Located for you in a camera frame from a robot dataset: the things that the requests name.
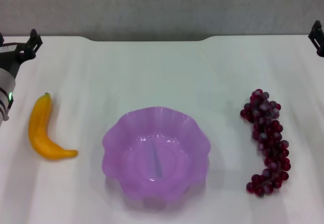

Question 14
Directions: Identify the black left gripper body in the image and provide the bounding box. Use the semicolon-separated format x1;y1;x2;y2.
0;44;23;80

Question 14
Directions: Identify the yellow toy banana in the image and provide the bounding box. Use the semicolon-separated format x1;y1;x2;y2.
28;92;79;161

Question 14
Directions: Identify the dark red grape bunch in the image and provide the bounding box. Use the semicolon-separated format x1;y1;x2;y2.
239;88;291;197

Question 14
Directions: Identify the purple translucent scalloped bowl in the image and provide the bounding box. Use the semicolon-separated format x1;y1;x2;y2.
102;106;211;212

